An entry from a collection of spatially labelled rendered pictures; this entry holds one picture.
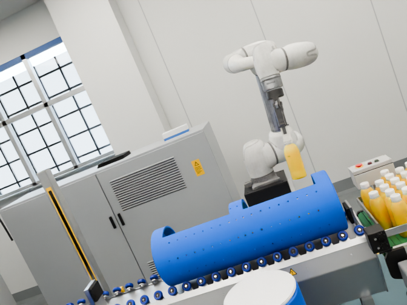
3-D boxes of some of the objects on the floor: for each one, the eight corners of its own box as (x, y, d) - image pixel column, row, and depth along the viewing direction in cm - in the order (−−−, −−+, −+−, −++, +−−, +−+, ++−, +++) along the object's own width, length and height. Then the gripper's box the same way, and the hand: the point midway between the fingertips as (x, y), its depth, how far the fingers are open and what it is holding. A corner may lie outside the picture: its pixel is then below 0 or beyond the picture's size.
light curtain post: (157, 403, 259) (41, 170, 232) (166, 402, 258) (49, 167, 231) (155, 412, 253) (36, 173, 226) (164, 409, 252) (44, 170, 225)
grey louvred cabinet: (85, 305, 453) (27, 193, 429) (261, 248, 411) (208, 120, 388) (63, 337, 400) (-4, 211, 377) (263, 275, 359) (201, 129, 336)
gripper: (268, 93, 182) (281, 142, 183) (262, 91, 167) (278, 145, 167) (283, 88, 180) (297, 138, 180) (280, 85, 164) (295, 140, 165)
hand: (286, 134), depth 174 cm, fingers closed on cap, 4 cm apart
